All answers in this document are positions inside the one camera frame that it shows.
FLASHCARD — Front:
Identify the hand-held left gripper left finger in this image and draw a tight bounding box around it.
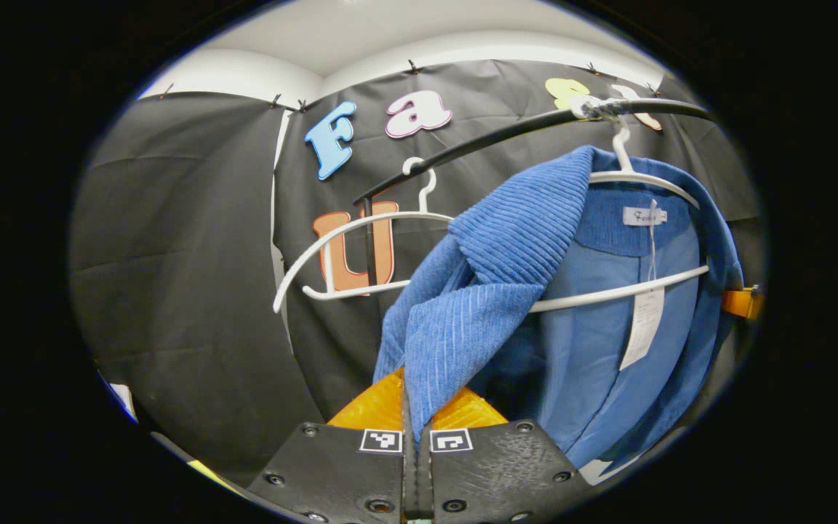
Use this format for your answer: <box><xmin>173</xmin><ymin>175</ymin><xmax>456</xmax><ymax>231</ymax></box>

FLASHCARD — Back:
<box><xmin>248</xmin><ymin>368</ymin><xmax>411</xmax><ymax>523</ymax></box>

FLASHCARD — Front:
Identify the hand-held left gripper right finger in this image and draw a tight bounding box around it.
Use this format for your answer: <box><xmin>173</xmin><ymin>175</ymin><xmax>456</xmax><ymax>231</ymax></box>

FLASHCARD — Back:
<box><xmin>419</xmin><ymin>386</ymin><xmax>594</xmax><ymax>523</ymax></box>

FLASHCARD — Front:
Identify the blue corduroy jacket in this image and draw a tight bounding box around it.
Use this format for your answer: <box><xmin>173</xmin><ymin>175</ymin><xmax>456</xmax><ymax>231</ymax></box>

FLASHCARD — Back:
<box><xmin>373</xmin><ymin>146</ymin><xmax>745</xmax><ymax>470</ymax></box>

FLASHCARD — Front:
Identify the white clothes hanger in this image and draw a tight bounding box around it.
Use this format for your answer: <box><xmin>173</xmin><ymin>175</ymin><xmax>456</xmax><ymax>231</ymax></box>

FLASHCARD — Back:
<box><xmin>528</xmin><ymin>120</ymin><xmax>711</xmax><ymax>314</ymax></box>
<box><xmin>272</xmin><ymin>156</ymin><xmax>456</xmax><ymax>314</ymax></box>

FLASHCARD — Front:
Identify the black clothes rack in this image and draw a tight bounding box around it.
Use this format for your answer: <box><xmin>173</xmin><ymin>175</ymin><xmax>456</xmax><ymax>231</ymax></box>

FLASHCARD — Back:
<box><xmin>352</xmin><ymin>97</ymin><xmax>715</xmax><ymax>288</ymax></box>

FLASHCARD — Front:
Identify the black backdrop cloth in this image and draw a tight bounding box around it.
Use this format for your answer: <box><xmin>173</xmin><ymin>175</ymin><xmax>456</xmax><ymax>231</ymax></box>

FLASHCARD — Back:
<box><xmin>70</xmin><ymin>58</ymin><xmax>765</xmax><ymax>487</ymax></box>

